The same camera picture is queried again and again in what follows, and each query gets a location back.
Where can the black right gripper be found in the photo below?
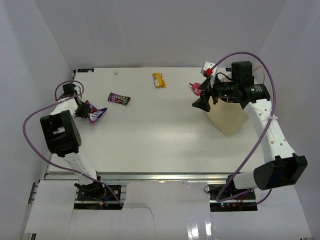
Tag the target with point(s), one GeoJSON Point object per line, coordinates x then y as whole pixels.
{"type": "Point", "coordinates": [202, 102]}

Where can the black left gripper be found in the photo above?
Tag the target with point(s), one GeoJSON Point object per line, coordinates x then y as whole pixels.
{"type": "Point", "coordinates": [84, 114]}

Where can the purple white snack packet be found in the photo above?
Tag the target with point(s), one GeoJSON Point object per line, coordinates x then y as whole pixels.
{"type": "Point", "coordinates": [95, 114]}

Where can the purple chocolate bar wrapper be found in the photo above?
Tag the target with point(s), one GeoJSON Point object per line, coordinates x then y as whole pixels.
{"type": "Point", "coordinates": [120, 99]}

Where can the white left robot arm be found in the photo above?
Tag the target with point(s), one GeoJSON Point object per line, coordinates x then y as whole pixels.
{"type": "Point", "coordinates": [63, 138]}

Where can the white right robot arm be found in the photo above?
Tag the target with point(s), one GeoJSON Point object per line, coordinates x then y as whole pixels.
{"type": "Point", "coordinates": [282, 166]}

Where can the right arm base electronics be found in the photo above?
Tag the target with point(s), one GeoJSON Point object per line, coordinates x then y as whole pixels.
{"type": "Point", "coordinates": [243, 203]}

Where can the brown paper bag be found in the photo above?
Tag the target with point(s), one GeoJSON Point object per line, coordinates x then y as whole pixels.
{"type": "Point", "coordinates": [227, 115]}

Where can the red candy packet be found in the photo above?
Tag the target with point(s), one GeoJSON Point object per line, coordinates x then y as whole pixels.
{"type": "Point", "coordinates": [196, 88]}

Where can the yellow snack bar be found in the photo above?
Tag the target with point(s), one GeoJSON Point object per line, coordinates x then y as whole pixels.
{"type": "Point", "coordinates": [158, 80]}

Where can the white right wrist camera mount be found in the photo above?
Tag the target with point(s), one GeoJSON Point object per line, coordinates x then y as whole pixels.
{"type": "Point", "coordinates": [209, 70]}

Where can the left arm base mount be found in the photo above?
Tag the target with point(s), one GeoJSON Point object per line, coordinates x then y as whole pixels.
{"type": "Point", "coordinates": [106, 201]}

